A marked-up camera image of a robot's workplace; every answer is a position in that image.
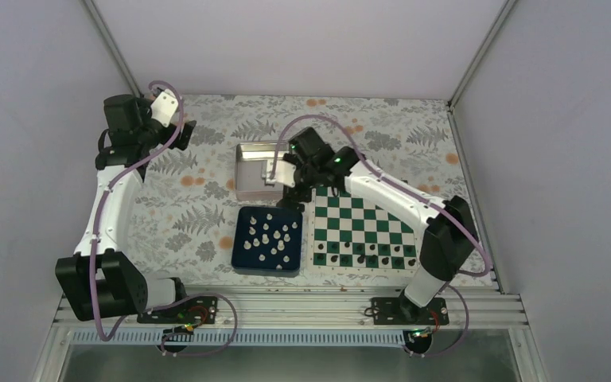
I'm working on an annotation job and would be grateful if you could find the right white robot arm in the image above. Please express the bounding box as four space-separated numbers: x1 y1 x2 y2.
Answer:
263 127 479 324

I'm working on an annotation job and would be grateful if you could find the floral patterned table mat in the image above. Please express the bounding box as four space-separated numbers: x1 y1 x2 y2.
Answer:
126 95 481 290

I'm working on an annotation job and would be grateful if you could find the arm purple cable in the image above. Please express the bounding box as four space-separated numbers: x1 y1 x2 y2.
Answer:
88 80 239 358
270 114 493 360

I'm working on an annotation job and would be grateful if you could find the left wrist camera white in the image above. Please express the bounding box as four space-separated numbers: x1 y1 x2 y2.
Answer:
150 89 179 127

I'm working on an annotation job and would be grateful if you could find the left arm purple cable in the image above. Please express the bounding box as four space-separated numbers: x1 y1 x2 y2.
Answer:
88 80 239 358

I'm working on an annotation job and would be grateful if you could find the black chess pieces row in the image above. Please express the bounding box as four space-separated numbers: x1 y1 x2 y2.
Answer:
310 241 418 271

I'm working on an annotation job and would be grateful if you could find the green white chess board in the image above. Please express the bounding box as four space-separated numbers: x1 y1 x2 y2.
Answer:
307 187 419 277

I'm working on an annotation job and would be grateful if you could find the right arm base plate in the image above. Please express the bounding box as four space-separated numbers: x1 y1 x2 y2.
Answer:
364 297 449 325

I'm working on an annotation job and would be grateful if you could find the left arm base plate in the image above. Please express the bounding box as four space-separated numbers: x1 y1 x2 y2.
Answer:
137 295 218 326

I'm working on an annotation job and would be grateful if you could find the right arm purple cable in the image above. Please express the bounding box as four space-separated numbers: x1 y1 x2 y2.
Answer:
270 114 493 360

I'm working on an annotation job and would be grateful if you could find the blue square tray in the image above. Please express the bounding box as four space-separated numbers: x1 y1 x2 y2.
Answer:
231 205 303 278

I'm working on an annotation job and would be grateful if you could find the silver metal tin tray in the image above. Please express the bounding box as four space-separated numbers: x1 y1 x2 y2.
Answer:
235 141 296 201

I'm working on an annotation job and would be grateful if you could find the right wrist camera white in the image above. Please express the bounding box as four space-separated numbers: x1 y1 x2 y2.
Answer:
260 153 297 188

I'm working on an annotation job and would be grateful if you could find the aluminium rail frame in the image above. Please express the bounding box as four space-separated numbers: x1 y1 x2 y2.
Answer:
52 286 529 346

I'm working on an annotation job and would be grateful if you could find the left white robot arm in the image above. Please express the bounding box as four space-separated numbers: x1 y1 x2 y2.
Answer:
55 91 195 322

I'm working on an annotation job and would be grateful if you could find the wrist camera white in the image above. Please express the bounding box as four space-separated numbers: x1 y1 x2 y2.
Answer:
150 89 179 127
260 153 297 188

